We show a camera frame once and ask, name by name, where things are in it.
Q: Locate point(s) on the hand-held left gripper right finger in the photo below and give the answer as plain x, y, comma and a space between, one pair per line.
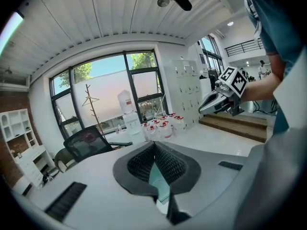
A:
211, 188

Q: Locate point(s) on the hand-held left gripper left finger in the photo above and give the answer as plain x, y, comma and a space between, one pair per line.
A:
100, 188

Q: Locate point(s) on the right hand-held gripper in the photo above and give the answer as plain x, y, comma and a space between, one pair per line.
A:
233, 80

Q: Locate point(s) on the person's right forearm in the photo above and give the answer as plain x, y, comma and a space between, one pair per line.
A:
261, 87

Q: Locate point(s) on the grey locker cabinet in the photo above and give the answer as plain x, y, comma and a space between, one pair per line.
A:
188, 90

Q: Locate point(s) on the wooden steps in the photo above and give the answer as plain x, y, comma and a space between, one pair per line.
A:
235, 126

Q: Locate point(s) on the black mesh office chair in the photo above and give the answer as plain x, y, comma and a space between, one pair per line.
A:
86, 142

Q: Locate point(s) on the dark round-back chair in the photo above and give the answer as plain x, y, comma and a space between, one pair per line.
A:
62, 159

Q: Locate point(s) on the cluster of clear water jugs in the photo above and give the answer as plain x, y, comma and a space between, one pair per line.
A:
163, 128

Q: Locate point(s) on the black railing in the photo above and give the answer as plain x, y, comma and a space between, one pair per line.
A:
242, 48

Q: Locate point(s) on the white water dispenser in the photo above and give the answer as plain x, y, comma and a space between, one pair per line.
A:
130, 123

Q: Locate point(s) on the wooden coat rack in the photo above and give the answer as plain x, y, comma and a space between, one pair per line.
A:
92, 109

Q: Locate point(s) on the white shelf unit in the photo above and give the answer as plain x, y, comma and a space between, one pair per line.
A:
26, 157

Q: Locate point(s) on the black-framed window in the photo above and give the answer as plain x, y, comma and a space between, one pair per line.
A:
128, 75

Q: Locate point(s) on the person's teal shirt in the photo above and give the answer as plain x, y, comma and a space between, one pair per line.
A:
275, 20

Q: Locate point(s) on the round ceiling lamp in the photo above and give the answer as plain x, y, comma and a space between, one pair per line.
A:
163, 1

